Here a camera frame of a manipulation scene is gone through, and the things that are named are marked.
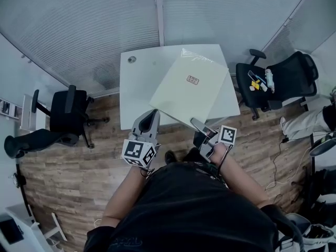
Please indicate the white corner desk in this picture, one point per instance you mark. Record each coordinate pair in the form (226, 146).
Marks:
(29, 235)

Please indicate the white table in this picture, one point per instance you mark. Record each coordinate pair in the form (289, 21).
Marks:
(141, 93)

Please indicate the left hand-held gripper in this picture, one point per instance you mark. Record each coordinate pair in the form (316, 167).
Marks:
(136, 152)

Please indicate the dark smartphone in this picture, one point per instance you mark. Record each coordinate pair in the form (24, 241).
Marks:
(252, 75)

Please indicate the white office desk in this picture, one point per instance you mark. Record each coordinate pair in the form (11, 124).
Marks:
(325, 69)

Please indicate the black flat tablet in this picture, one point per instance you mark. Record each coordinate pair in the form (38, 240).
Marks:
(10, 231)

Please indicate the black equipment pile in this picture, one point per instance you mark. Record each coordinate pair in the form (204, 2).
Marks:
(320, 188)

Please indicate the grey and white device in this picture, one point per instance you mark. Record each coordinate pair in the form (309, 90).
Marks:
(317, 232)

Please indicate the person's right forearm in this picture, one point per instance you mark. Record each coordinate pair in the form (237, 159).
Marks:
(241, 182)

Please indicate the small yellow block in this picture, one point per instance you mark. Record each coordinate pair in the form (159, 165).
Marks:
(255, 83)

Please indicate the pale soft toy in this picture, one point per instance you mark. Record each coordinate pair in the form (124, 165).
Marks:
(269, 78)

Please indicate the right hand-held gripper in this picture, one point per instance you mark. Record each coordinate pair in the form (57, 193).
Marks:
(227, 135)

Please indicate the person's black shirt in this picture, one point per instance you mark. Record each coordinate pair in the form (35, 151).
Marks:
(197, 219)

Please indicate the person's black shoe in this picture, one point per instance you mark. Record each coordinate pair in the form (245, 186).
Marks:
(170, 157)

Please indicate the person's left forearm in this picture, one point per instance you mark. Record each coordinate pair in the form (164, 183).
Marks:
(123, 198)

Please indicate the person's black trousers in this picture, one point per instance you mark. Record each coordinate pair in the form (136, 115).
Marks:
(191, 153)

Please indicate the black mesh office chair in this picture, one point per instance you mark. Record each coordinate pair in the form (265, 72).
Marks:
(294, 83)

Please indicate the white square board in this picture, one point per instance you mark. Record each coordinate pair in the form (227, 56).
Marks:
(183, 96)

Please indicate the dark grey rounded object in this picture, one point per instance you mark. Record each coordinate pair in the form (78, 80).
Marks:
(323, 147)

